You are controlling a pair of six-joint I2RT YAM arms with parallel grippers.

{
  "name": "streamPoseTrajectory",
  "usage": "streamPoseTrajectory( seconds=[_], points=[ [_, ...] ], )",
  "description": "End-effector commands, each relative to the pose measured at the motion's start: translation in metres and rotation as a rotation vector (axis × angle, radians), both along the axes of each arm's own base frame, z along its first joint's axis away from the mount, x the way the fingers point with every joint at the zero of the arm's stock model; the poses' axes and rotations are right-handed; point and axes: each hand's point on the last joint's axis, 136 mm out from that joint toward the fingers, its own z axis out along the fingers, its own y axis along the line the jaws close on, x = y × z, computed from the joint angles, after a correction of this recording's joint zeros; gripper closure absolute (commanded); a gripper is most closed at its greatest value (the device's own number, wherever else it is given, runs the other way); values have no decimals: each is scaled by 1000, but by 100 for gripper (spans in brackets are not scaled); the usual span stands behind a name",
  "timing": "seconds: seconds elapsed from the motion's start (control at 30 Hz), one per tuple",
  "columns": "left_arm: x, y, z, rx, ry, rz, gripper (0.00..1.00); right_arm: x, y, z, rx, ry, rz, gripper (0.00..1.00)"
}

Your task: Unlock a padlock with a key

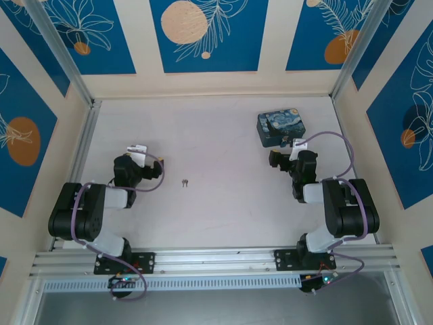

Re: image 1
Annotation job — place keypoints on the grey metal panel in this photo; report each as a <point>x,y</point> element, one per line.
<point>216,311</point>

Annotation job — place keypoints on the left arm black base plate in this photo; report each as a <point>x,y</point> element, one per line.
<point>149,262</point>

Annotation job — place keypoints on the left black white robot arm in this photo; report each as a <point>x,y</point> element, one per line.
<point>81,210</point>

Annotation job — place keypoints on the starry night print box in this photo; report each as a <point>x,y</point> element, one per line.
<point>280,123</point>

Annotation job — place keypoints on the aluminium frame post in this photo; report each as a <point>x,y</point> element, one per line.
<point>64,57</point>
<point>355,50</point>

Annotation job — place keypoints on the aluminium mounting rail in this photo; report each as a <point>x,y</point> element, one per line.
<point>216,260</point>

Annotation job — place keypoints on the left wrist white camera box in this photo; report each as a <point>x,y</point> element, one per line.
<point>137,152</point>

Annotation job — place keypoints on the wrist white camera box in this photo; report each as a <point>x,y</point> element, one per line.
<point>137,152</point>
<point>299,144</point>

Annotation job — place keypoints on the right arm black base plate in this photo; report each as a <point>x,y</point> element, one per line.
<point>284,260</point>

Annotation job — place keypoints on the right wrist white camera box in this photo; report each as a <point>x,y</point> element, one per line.
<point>299,144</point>

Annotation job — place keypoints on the blue padlock with silver shackle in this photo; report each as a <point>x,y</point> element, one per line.
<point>284,140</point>

